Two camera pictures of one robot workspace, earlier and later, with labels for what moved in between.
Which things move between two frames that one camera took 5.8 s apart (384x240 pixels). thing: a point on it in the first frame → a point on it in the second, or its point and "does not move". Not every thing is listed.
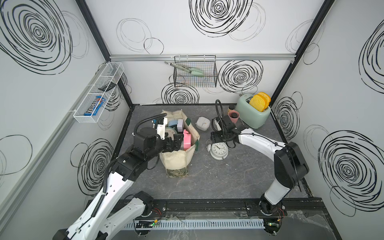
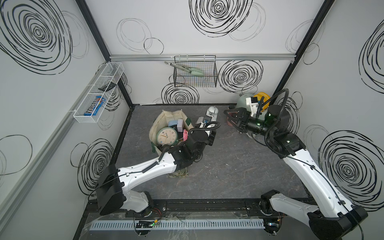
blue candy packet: [92, 110] does not move
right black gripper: [214, 136] → [244, 116]
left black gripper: [176, 144] → [193, 131]
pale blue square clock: [172, 122] does not move
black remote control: [108, 87] does not move
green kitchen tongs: [193, 71] does not move
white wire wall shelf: [103, 86] does not move
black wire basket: [182, 78] does not move
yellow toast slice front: [258, 102] → [266, 97]
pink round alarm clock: [186, 140] does not move
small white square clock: [180, 125] does not move
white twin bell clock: [218, 150] → [212, 111]
